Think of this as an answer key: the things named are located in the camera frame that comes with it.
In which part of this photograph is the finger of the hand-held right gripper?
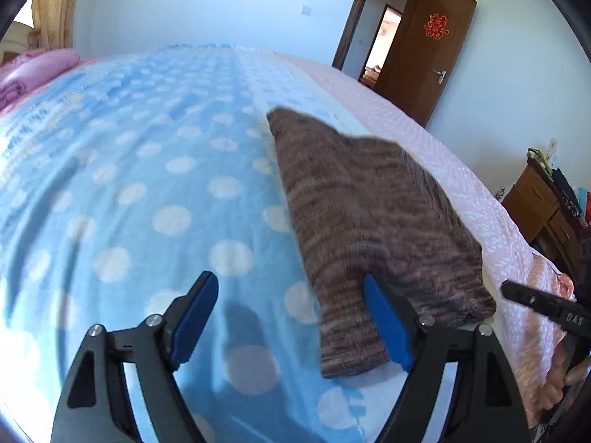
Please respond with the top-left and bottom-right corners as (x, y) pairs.
(501, 279), (564, 317)

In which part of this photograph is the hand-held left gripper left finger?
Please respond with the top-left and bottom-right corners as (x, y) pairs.
(50, 271), (219, 443)

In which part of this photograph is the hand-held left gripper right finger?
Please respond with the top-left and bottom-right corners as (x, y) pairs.
(362, 273), (528, 443)

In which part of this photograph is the brown knitted sweater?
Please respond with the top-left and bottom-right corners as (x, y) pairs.
(267, 107), (498, 379)

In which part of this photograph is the pile of clothes on cabinet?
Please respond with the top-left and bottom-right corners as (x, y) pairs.
(526, 148), (591, 229)

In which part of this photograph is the person's right hand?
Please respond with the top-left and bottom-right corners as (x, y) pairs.
(540, 339), (591, 423)

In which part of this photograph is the wooden cabinet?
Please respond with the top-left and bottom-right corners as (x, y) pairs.
(502, 159), (588, 282)

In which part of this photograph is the blue polka dot blanket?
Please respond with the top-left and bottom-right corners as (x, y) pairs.
(0, 42), (407, 443)

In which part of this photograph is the pink patterned bed sheet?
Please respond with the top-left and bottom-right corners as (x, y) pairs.
(272, 52), (575, 427)

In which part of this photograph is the brown wooden door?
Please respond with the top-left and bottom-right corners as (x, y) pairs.
(376, 0), (478, 128)

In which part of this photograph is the red door ornament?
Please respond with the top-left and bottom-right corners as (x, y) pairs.
(426, 14), (448, 40)

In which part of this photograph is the pink folded quilt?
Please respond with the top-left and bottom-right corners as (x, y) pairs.
(0, 48), (81, 108)

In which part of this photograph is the beige curtain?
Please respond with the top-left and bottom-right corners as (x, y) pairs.
(30, 0), (78, 52)

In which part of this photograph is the dark wooden door frame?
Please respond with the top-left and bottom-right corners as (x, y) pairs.
(332, 0), (423, 88)

